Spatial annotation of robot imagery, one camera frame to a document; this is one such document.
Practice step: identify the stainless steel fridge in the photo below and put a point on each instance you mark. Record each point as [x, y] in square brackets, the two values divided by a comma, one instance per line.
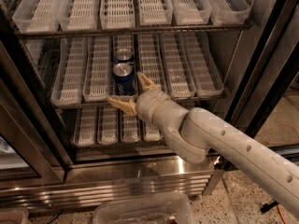
[42, 169]

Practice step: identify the shelf tray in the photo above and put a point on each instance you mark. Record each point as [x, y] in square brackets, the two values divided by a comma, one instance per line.
[191, 12]
[151, 133]
[78, 15]
[176, 68]
[150, 61]
[67, 89]
[227, 12]
[84, 133]
[96, 84]
[117, 14]
[129, 128]
[205, 74]
[107, 133]
[124, 42]
[37, 16]
[155, 12]

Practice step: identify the black stand leg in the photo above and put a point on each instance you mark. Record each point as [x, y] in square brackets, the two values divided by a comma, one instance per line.
[268, 206]

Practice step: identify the open fridge door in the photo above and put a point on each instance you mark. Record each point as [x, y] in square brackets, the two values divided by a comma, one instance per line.
[258, 64]

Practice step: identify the clear container corner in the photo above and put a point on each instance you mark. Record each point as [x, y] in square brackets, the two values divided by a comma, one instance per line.
[14, 216]

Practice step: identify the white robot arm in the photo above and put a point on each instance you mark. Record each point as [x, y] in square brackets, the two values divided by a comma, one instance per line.
[192, 133]

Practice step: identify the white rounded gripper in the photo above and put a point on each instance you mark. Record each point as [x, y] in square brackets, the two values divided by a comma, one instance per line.
[149, 104]

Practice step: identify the blue pepsi can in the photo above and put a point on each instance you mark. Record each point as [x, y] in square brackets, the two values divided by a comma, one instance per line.
[123, 75]
[124, 56]

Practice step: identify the clear plastic bin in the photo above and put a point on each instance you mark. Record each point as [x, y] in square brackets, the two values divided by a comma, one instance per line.
[152, 209]

